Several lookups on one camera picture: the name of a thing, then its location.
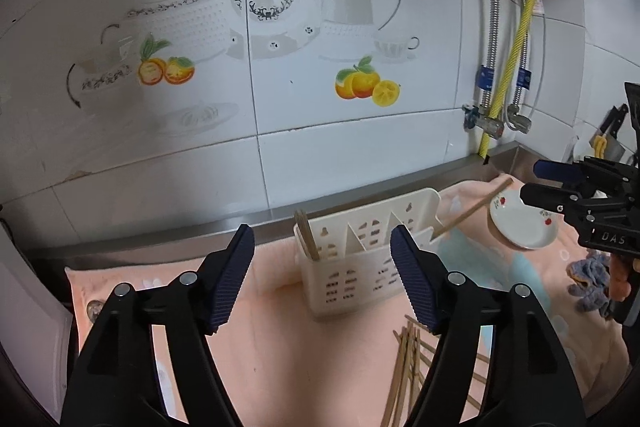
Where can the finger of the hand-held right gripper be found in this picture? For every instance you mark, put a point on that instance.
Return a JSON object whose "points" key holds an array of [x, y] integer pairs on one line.
{"points": [[555, 169], [545, 197]]}

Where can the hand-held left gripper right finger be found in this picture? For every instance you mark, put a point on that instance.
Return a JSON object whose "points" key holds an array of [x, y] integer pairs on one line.
{"points": [[415, 277]]}

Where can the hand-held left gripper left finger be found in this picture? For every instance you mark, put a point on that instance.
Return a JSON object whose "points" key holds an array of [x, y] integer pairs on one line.
{"points": [[232, 277]]}

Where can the white plastic utensil holder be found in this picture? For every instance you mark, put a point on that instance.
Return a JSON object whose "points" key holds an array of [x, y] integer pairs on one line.
{"points": [[350, 282]]}

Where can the wooden chopstick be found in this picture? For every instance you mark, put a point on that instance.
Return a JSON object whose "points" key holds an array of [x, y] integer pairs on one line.
{"points": [[304, 232], [311, 242], [470, 211]]}

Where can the pile of chopsticks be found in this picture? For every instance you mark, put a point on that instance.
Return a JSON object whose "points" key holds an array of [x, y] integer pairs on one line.
{"points": [[402, 372]]}

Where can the person's right hand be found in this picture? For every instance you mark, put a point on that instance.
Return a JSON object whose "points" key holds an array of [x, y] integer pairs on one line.
{"points": [[620, 279]]}

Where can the white plate with fruit print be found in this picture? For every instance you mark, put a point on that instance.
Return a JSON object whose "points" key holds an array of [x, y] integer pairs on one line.
{"points": [[525, 227]]}

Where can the grey purple rag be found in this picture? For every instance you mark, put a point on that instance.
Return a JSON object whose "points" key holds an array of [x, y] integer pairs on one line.
{"points": [[590, 282]]}

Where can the plain metal valve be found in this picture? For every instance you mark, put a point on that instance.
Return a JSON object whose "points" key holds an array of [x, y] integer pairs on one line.
{"points": [[519, 119]]}

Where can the peach printed towel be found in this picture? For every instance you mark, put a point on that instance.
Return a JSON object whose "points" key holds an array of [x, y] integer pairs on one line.
{"points": [[280, 332]]}

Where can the slotted metal spoon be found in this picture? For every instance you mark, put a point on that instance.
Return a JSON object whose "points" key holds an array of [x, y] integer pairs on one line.
{"points": [[94, 309]]}

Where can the white board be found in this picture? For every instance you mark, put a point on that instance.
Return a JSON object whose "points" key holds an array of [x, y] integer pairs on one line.
{"points": [[30, 307]]}

